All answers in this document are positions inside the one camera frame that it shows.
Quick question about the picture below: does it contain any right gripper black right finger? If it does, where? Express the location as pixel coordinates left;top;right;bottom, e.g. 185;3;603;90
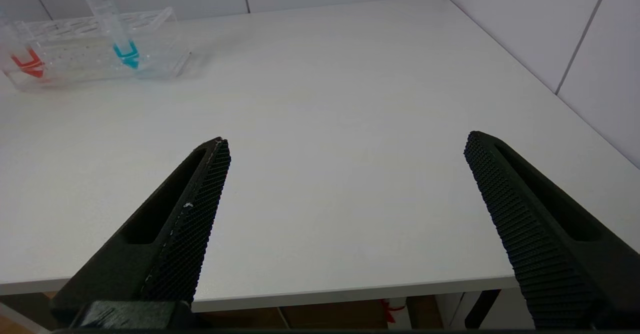
464;131;640;330

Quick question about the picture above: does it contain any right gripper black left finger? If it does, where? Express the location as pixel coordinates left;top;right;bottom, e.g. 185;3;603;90
50;137;232;330

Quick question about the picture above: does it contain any test tube with blue pigment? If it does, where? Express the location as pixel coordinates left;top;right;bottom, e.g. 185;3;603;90
80;0;142;71

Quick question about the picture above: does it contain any clear plastic test tube rack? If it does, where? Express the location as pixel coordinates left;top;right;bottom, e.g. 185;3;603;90
0;6;192;92

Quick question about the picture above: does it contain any test tube with red pigment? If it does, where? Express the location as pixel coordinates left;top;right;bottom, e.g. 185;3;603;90
0;9;47;80

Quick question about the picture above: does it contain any black table leg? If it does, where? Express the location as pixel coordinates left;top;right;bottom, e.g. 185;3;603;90
462;287;501;330

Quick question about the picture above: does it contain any white item with red ribbon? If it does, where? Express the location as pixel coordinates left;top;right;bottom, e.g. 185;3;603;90
382;295;414;330

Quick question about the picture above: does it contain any brown cardboard box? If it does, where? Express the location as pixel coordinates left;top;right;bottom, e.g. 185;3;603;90
197;298;387;330

